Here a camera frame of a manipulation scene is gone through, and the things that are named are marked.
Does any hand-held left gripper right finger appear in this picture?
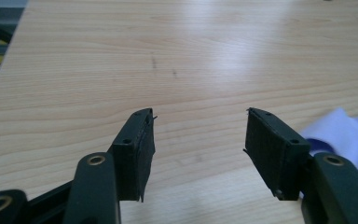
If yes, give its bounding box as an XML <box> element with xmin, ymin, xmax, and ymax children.
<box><xmin>243</xmin><ymin>107</ymin><xmax>311</xmax><ymax>202</ymax></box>

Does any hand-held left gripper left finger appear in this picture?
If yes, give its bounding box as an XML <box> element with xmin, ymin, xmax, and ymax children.
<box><xmin>106</xmin><ymin>107</ymin><xmax>157</xmax><ymax>203</ymax></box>

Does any white cloth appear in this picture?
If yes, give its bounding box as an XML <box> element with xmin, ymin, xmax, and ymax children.
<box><xmin>299</xmin><ymin>107</ymin><xmax>358</xmax><ymax>189</ymax></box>

